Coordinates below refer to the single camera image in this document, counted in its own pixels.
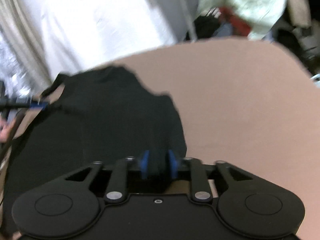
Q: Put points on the silver foil sheet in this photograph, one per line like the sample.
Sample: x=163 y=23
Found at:
x=12 y=73

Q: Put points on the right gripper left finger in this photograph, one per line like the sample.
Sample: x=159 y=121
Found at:
x=116 y=191

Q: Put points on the red garment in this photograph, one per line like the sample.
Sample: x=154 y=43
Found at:
x=231 y=23

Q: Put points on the black garment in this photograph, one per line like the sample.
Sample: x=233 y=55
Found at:
x=102 y=115

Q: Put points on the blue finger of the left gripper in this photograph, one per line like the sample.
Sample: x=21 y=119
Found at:
x=38 y=104

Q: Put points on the beige curtain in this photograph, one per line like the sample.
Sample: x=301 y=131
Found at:
x=25 y=40

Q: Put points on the brown hanging garment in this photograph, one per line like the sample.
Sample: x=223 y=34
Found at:
x=299 y=13

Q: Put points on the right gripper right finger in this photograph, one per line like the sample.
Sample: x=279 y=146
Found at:
x=189 y=178

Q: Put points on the person's left hand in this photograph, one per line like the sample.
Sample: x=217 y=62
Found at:
x=6 y=128

